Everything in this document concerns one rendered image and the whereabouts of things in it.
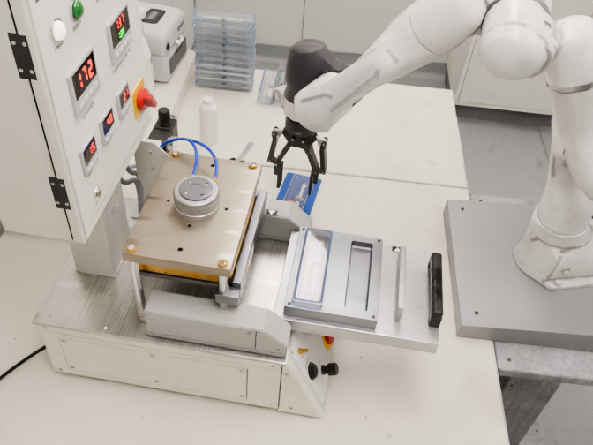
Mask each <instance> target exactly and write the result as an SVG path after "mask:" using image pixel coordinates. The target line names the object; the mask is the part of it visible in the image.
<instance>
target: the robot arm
mask: <svg viewBox="0 0 593 445"><path fill-rule="evenodd" d="M551 9H552V0H416V1H415V2H414V3H413V4H412V5H410V6H409V7H408V8H407V9H406V10H404V11H403V12H402V13H401V14H399V15H398V16H397V17H396V18H395V19H394V20H393V21H392V22H391V24H390V25H389V26H388V27H387V28H386V29H385V31H384V32H383V33H382V34H381V35H380V36H379V38H378V39H377V40H376V41H375V42H374V43H373V44H372V45H371V46H370V48H368V49H367V50H366V51H365V52H364V54H363V55H362V56H361V57H360V58H359V59H358V60H357V61H356V62H355V63H353V64H352V65H349V64H345V63H343V61H341V60H340V59H339V58H337V57H336V56H335V55H334V54H333V53H331V52H330V51H329V49H328V47H327V46H326V44H325V42H324V41H322V40H318V39H302V40H301V41H297V42H296V43H295V44H294V45H292V46H291V47H290V50H289V53H288V57H287V65H286V72H285V80H286V85H283V86H279V87H276V88H274V97H275V98H276V100H277V101H278V102H279V103H280V104H281V106H282V107H283V112H284V114H285V116H286V117H285V127H284V128H283V129H279V128H278V127H277V126H275V127H274V129H273V130H272V132H271V134H272V143H271V147H270V150H269V154H268V157H267V162H269V163H272V164H273V165H274V174H275V175H277V185H276V188H280V186H281V182H282V173H283V162H284V161H282V159H283V157H284V156H285V154H287V152H288V151H289V149H290V148H291V146H292V147H298V148H301V149H303V150H304V152H305V153H306V154H307V157H308V160H309V163H310V165H311V167H312V172H311V175H310V182H309V190H308V195H311V194H312V190H313V185H314V184H317V183H318V180H319V174H322V175H325V174H326V171H327V142H328V137H324V139H323V138H321V137H319V136H318V134H317V132H328V131H329V130H330V129H331V128H332V127H333V126H334V125H335V124H336V123H337V122H338V121H339V120H340V119H341V118H342V117H344V116H345V115H346V114H347V113H348V112H349V111H350V110H351V109H352V108H353V107H354V106H355V105H356V104H357V103H358V102H360V101H361V100H362V99H363V97H364V96H366V95H367V94H369V93H370V92H371V91H372V90H374V89H375V88H377V87H380V86H382V85H384V84H386V83H388V82H390V81H392V80H394V79H397V78H399V77H401V76H403V75H405V74H407V73H409V72H412V71H414V70H416V69H418V68H420V67H422V66H424V65H426V64H429V63H431V62H433V61H435V60H437V59H439V58H441V57H443V56H444V55H445V54H447V53H448V52H450V51H451V50H453V49H455V48H457V47H458V46H460V45H461V44H462V43H463V42H464V41H465V40H466V39H467V38H469V37H472V36H475V35H478V34H479V35H481V41H480V45H479V51H478V57H479V63H480V64H481V66H482V68H483V69H484V72H486V73H488V74H489V75H491V76H493V77H494V78H495V79H503V80H522V79H526V78H535V77H536V76H538V75H540V74H542V73H543V74H544V77H545V79H546V86H547V90H548V94H549V97H550V102H551V106H552V113H553V116H552V145H551V152H550V159H549V166H548V173H547V179H546V184H545V187H544V191H543V194H542V197H541V200H540V202H539V204H537V207H536V209H535V211H534V213H533V215H532V216H531V218H530V221H529V227H528V228H527V229H526V231H525V233H524V235H523V237H522V238H521V239H520V241H519V242H518V243H517V244H516V246H515V248H514V250H513V251H512V253H513V256H514V260H515V263H516V266H517V267H518V268H519V269H520V270H522V271H523V272H524V273H525V274H526V275H528V276H529V277H531V278H533V279H534V280H536V281H538V282H540V283H541V284H542V285H543V286H544V287H545V288H547V289H548V290H564V289H573V288H583V287H592V286H593V219H592V218H591V217H592V216H593V18H591V17H590V16H586V15H571V16H568V17H565V18H562V19H558V20H556V21H554V20H553V19H552V18H551ZM282 134H283V136H284V137H285V139H286V140H287V143H286V144H285V146H284V147H283V149H282V150H281V152H280V153H279V154H278V156H277V157H275V156H274V154H275V150H276V147H277V143H278V139H279V138H280V137H281V135H282ZM315 141H317V142H318V146H319V159H320V166H319V162H318V160H317V157H316V155H315V152H314V149H313V143H314V142H315Z"/></svg>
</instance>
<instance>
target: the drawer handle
mask: <svg viewBox="0 0 593 445"><path fill-rule="evenodd" d="M428 268H429V269H430V285H431V315H430V318H429V320H428V326H431V327H436V328H439V325H440V323H441V321H442V317H443V314H444V312H443V278H442V254H441V253H432V255H431V257H430V259H429V262H428Z"/></svg>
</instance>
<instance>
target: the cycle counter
mask: <svg viewBox="0 0 593 445"><path fill-rule="evenodd" d="M93 76H94V67H93V61H92V57H91V56H90V57H89V58H88V59H87V61H86V62H85V64H84V65H83V66H82V68H81V69H80V70H79V72H78V73H77V74H76V76H75V80H76V84H77V89H78V92H79V95H80V94H81V93H82V91H83V90H84V89H85V87H86V85H87V84H88V83H89V81H90V80H91V78H92V77H93Z"/></svg>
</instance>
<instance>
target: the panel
mask: <svg viewBox="0 0 593 445"><path fill-rule="evenodd" d="M332 348H333V344H327V343H326V340H325V336H322V335H316V334H313V335H311V336H308V337H305V336H304V335H303V333H302V332H299V331H294V330H293V335H292V339H291V345H290V349H289V355H290V357H291V359H292V360H293V362H294V363H295V365H296V367H297V369H298V370H299V372H300V373H301V374H302V376H303V377H304V379H305V381H306V382H307V384H308V386H309V387H310V389H311V390H312V392H313V394H314V395H315V396H316V398H317V399H318V401H319V403H320V405H321V406H322V408H323V409H325V402H326V396H327V383H328V374H327V373H326V375H322V372H321V365H325V366H326V365H327V364H328V363H330V361H331V355H332ZM312 363H314V364H315V365H317V367H318V376H317V378H315V379H313V378H312V377H311V372H310V367H311V364H312Z"/></svg>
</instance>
